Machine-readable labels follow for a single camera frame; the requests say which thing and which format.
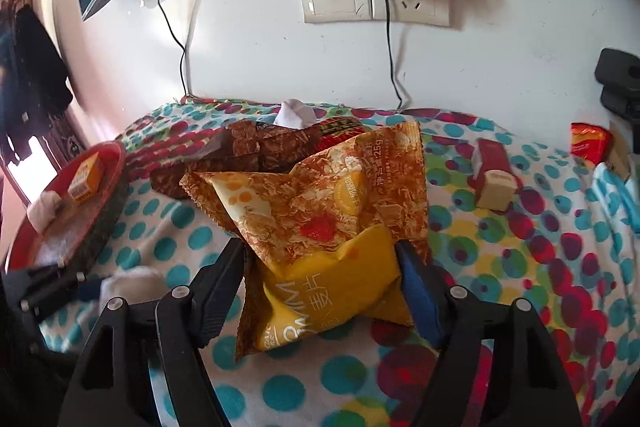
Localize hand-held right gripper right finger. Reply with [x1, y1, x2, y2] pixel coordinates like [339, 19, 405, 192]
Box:
[394, 241, 583, 427]

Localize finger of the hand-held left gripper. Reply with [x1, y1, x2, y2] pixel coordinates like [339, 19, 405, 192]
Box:
[2, 262, 68, 297]
[20, 274, 102, 323]

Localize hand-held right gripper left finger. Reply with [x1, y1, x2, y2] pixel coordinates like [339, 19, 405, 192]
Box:
[57, 237, 251, 427]

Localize white balled sock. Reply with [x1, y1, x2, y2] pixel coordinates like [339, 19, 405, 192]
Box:
[99, 266, 168, 311]

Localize red round tray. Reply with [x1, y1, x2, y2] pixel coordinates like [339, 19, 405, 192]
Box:
[0, 141, 129, 275]

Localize yellow oat snack packet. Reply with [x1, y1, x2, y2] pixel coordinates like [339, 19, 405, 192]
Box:
[179, 121, 432, 366]

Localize small white rolled sock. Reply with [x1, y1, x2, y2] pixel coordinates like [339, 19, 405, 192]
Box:
[27, 191, 64, 233]

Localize polka-dot blanket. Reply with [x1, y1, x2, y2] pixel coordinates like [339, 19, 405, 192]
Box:
[10, 96, 640, 427]

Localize small yellow box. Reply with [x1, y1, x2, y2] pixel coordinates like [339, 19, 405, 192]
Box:
[67, 154, 106, 206]

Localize red and beige box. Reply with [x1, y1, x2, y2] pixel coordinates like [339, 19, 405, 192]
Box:
[472, 138, 515, 214]

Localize brown oat snack packet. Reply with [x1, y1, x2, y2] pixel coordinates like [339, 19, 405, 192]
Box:
[150, 119, 326, 201]

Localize red snack packet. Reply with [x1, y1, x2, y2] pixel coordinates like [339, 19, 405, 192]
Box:
[317, 117, 374, 150]

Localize dark hanging clothes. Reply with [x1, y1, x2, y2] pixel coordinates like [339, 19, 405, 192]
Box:
[0, 4, 76, 162]

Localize red foil packet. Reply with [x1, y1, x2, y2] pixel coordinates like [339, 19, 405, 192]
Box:
[571, 123, 614, 166]

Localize cardboard box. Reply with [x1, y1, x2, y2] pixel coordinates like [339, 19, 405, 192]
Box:
[602, 122, 634, 182]

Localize thin black cable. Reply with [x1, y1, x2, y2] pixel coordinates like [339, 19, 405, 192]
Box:
[157, 0, 194, 98]

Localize black adapter cable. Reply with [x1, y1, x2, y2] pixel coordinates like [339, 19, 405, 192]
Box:
[383, 0, 405, 108]

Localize black clamp mount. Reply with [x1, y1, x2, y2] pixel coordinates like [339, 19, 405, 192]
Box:
[594, 48, 640, 142]

